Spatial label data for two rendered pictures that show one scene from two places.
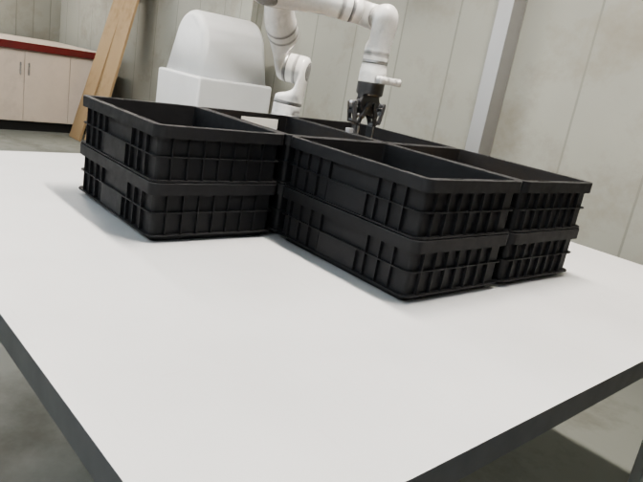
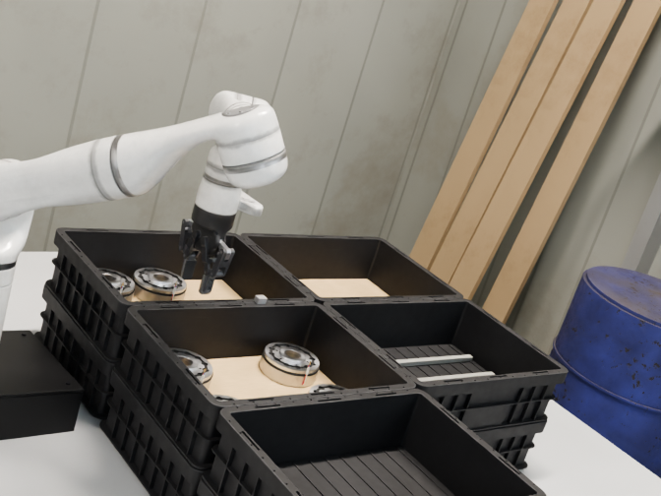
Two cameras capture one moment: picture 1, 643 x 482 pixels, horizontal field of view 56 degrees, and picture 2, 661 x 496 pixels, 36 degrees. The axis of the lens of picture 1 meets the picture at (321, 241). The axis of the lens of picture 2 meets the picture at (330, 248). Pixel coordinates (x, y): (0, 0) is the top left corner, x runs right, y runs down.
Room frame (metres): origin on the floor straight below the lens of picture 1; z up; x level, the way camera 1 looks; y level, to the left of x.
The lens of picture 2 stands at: (1.51, 1.63, 1.64)
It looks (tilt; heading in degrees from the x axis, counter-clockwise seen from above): 19 degrees down; 270
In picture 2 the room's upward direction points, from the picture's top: 18 degrees clockwise
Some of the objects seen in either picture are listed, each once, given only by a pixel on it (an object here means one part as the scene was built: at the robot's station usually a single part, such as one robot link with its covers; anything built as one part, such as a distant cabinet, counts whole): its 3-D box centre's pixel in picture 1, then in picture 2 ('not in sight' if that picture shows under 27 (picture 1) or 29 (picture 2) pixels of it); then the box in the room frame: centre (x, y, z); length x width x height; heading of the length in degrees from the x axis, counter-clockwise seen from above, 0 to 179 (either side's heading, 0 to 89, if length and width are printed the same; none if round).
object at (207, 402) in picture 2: (287, 128); (271, 353); (1.55, 0.13, 0.92); 0.40 x 0.30 x 0.02; 43
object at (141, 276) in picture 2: not in sight; (159, 279); (1.81, -0.14, 0.86); 0.10 x 0.10 x 0.01
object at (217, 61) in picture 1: (210, 108); not in sight; (4.55, 0.99, 0.66); 0.74 x 0.63 x 1.32; 44
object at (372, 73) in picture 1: (378, 72); (228, 190); (1.72, -0.07, 1.09); 0.11 x 0.09 x 0.06; 47
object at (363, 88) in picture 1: (368, 98); (210, 227); (1.73, -0.06, 1.02); 0.08 x 0.08 x 0.09
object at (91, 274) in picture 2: (370, 135); (185, 270); (1.76, -0.09, 0.92); 0.40 x 0.30 x 0.02; 43
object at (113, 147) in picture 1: (178, 142); (373, 490); (1.35, 0.35, 0.87); 0.40 x 0.30 x 0.11; 43
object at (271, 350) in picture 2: not in sight; (291, 357); (1.52, 0.00, 0.86); 0.10 x 0.10 x 0.01
